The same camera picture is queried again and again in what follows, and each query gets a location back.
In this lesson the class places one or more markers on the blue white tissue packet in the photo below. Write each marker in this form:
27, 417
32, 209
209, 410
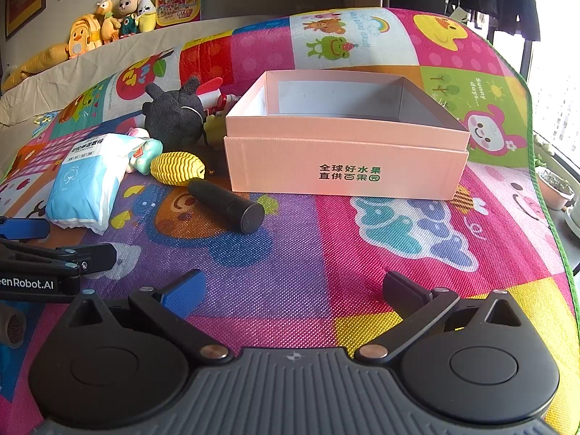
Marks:
81, 185

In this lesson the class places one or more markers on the yellow corn toy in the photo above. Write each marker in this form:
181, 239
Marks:
174, 167

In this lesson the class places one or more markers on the yellow giraffe plush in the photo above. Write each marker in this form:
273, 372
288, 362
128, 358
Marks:
108, 22

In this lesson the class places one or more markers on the person's left hand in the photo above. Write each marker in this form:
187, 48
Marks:
11, 326

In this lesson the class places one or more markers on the pink plant pot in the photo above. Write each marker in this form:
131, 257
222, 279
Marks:
550, 195

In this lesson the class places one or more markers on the black plush toy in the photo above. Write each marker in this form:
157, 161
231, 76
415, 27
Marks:
172, 118

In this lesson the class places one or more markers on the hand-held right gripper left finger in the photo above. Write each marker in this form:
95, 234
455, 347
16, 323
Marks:
183, 292

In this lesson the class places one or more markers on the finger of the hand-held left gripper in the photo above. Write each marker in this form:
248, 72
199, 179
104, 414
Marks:
27, 230
102, 257

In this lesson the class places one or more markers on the black cylinder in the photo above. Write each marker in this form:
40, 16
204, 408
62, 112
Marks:
226, 206

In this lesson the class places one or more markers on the long yellow plush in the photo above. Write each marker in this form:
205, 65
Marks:
40, 61

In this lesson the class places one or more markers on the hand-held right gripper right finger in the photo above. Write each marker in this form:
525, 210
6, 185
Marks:
403, 292

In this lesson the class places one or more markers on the yellow duck plush backpack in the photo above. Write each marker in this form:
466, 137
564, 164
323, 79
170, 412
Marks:
84, 38

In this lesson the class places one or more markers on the window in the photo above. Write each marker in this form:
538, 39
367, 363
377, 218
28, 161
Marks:
562, 77

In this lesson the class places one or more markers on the colourful printed play mat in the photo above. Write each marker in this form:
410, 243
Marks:
317, 244

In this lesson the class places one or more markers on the mint green pink toy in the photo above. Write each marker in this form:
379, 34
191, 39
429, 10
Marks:
147, 156

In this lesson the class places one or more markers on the red white rocket toy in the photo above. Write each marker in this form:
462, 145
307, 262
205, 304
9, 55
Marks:
213, 97

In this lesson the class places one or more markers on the baby doll plush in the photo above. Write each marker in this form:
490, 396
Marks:
129, 9

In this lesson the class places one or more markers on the small yellow blue ribbon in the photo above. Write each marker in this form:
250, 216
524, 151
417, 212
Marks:
44, 119

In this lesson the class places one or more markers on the white banana plush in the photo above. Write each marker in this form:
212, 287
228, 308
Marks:
146, 13

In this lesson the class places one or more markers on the small green potted plant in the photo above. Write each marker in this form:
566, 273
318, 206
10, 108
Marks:
543, 154

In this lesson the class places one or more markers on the pink cardboard box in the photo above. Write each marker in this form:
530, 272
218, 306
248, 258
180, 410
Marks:
340, 145

